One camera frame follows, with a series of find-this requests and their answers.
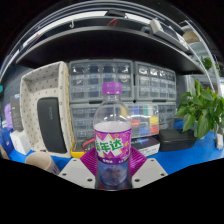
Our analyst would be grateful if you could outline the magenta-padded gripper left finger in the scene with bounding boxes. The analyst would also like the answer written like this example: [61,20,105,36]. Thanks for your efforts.
[59,147,100,190]

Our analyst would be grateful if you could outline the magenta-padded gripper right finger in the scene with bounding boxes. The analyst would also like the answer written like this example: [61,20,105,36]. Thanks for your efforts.
[128,147,168,190]

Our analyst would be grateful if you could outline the clear bottle with purple cap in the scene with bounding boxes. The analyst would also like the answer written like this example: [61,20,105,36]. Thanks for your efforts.
[92,81,134,191]

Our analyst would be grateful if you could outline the yellow multimeter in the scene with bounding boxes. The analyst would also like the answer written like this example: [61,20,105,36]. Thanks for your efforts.
[70,139,98,159]

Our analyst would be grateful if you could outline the black printed box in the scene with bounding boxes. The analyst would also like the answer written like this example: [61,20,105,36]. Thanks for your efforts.
[130,135,161,158]

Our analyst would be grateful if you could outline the beige ceramic mug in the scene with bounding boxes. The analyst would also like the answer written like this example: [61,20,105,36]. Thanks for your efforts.
[24,151,62,176]

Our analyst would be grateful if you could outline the flat black hard case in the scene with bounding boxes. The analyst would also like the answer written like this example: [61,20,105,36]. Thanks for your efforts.
[158,128,198,153]

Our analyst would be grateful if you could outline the cabinet with coloured drawers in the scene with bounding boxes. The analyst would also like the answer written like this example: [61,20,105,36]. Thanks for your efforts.
[126,103,160,138]

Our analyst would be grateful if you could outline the grey small-parts drawer cabinet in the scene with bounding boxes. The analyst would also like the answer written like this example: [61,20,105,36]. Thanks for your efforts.
[69,101,100,143]
[157,102,177,132]
[68,59,135,104]
[133,60,177,101]

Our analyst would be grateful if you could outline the black zip case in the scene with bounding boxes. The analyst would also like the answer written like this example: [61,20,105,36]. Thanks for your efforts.
[36,96,68,154]

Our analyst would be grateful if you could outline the white box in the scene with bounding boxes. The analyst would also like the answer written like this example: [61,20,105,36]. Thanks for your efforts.
[9,129,33,156]

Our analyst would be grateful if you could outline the brown cardboard box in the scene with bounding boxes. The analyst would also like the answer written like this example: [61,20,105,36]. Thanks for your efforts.
[0,143,9,160]

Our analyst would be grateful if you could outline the blue cardboard box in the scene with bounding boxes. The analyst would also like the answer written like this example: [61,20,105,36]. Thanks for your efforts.
[0,128,14,158]

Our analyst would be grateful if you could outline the green potted plant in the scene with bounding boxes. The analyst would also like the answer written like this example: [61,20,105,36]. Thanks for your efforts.
[174,79,224,141]

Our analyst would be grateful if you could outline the black upright carton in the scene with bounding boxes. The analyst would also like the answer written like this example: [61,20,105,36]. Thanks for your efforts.
[9,94,24,132]

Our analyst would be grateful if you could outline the purple plastic bag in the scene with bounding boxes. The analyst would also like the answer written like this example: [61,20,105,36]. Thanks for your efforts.
[3,103,14,130]

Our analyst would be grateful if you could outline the white metal shelf rack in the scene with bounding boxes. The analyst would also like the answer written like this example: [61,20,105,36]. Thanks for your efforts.
[181,19,224,101]

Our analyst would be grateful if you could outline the black overhead shelf unit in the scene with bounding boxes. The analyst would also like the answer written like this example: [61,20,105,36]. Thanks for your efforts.
[0,4,208,76]

